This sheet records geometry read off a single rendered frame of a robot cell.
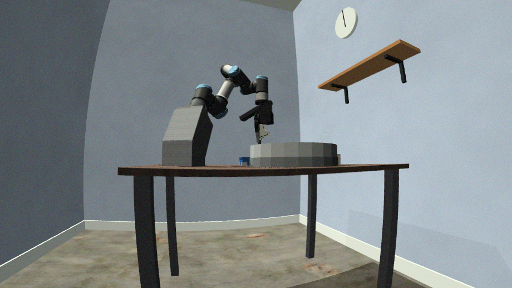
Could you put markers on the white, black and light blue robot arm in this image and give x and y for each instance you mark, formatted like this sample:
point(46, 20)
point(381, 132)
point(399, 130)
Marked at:
point(234, 77)

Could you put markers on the blue crate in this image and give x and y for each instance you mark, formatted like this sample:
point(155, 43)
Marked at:
point(244, 161)

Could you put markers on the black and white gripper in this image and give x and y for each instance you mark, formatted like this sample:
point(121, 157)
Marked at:
point(263, 118)

